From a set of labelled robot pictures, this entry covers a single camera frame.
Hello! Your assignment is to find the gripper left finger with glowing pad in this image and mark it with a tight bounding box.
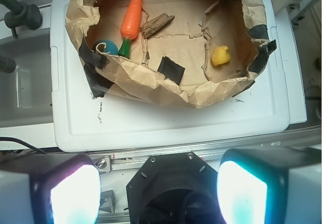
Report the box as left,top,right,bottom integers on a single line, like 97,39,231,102
1,154,101,223

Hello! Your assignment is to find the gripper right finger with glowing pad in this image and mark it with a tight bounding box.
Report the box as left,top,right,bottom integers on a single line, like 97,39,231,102
217,147,321,223

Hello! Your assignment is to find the brown wood chip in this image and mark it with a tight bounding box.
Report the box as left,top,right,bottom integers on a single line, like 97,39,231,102
140,13,175,39

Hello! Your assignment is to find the white plastic bin lid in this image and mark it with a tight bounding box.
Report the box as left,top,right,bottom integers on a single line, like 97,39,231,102
50,0,290,152

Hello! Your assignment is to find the yellow rubber duck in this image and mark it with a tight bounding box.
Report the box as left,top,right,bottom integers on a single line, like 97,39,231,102
211,46,231,66

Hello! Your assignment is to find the blue ball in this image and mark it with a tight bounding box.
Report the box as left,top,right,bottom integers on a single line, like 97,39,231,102
93,40,118,55

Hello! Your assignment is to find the black tape square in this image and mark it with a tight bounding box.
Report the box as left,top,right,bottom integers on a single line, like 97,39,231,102
157,56,185,86

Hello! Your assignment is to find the crumpled brown paper bag tray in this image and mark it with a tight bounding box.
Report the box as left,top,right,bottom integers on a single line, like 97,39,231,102
65,0,276,109

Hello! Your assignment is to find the black faucet fixture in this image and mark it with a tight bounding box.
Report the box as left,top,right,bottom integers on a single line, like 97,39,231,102
1,0,43,38

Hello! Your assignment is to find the orange toy carrot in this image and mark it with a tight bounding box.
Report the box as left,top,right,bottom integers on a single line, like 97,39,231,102
118,0,142,58

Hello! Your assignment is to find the aluminium extrusion rail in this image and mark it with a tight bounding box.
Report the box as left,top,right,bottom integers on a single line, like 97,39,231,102
89,125,321,173

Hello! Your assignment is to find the black cable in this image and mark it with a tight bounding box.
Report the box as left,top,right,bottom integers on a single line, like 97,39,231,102
0,136,48,155

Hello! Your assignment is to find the black octagonal mount plate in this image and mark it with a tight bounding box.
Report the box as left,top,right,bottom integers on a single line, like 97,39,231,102
126,153,225,223

